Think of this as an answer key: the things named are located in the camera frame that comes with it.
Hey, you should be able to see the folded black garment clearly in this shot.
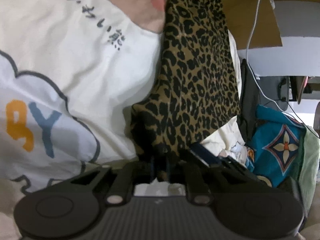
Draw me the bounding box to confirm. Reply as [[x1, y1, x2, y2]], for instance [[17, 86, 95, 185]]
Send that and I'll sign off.
[[237, 59, 260, 142]]

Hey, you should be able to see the brown cardboard sheet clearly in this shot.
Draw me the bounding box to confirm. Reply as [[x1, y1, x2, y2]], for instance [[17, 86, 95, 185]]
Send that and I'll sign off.
[[220, 0, 284, 51]]

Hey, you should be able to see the dark grey bag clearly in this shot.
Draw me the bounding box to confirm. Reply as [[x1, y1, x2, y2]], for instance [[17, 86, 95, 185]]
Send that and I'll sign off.
[[258, 76, 290, 111]]

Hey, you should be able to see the cream bear print bedsheet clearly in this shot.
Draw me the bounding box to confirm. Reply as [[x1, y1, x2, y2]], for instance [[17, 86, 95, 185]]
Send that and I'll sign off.
[[0, 0, 251, 240]]

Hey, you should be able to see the leopard print garment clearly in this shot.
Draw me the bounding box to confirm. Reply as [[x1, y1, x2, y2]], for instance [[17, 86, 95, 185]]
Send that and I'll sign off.
[[131, 0, 240, 155]]

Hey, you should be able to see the light green cloth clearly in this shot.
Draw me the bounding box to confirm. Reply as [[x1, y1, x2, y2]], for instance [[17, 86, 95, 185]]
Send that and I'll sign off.
[[298, 126, 319, 213]]

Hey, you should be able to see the teal patterned fabric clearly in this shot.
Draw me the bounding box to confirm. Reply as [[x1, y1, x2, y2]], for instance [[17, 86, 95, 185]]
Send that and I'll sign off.
[[245, 105, 306, 187]]

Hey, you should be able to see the white cable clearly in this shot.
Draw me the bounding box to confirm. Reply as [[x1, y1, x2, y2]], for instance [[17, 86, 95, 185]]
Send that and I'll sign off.
[[246, 0, 320, 138]]

